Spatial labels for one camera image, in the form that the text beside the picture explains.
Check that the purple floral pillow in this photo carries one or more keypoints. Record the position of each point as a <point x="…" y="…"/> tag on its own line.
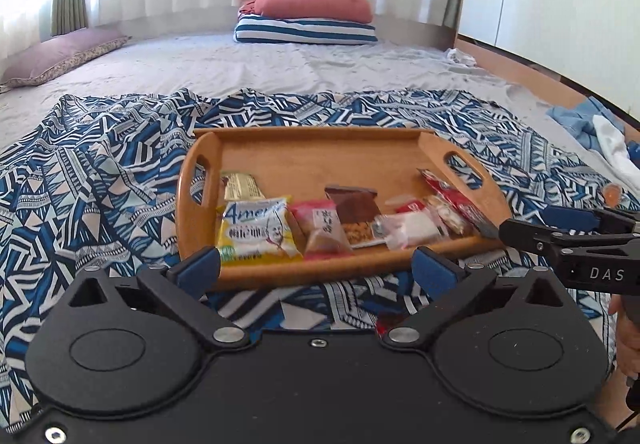
<point x="46" y="61"/>

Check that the blue white striped pillow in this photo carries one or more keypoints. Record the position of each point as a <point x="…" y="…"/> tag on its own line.
<point x="252" y="28"/>

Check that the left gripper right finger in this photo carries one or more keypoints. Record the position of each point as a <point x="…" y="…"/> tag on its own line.
<point x="453" y="291"/>

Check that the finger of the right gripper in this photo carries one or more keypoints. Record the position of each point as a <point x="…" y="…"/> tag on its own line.
<point x="559" y="247"/>
<point x="600" y="220"/>

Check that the yellow American snack packet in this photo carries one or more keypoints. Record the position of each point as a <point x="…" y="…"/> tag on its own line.
<point x="256" y="232"/>

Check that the pink white snack packet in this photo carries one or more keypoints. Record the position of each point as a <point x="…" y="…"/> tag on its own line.
<point x="324" y="234"/>

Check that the wooden serving tray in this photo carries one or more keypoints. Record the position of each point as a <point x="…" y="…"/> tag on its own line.
<point x="366" y="171"/>

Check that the brown cracker snack packet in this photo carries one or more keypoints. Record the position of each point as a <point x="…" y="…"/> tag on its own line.
<point x="357" y="210"/>

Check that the person right hand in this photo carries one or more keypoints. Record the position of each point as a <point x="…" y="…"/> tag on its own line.
<point x="627" y="340"/>

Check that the white crumpled cloth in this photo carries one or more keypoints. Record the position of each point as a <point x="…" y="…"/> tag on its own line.
<point x="460" y="58"/>

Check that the white clear snack packet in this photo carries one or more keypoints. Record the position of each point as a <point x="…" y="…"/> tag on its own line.
<point x="410" y="229"/>

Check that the blue white patterned blanket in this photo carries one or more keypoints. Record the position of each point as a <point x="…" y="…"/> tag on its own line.
<point x="94" y="183"/>

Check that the red white long snack bar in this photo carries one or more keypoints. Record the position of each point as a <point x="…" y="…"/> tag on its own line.
<point x="464" y="206"/>

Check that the red Biscoff biscuit packet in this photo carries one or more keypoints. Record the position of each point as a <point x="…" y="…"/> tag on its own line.
<point x="405" y="204"/>

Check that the grey bed sheet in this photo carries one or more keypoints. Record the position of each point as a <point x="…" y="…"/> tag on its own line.
<point x="215" y="66"/>

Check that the gold foil snack packet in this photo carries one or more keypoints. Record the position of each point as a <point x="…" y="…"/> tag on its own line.
<point x="240" y="187"/>

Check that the orange jelly cup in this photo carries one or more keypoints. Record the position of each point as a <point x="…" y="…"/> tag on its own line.
<point x="612" y="195"/>

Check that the red pink pillow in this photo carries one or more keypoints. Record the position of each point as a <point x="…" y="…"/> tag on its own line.
<point x="345" y="10"/>

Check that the light blue clothing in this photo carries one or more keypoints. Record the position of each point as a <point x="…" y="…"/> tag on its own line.
<point x="578" y="121"/>

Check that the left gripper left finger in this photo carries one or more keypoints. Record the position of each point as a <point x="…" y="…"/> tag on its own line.
<point x="177" y="292"/>

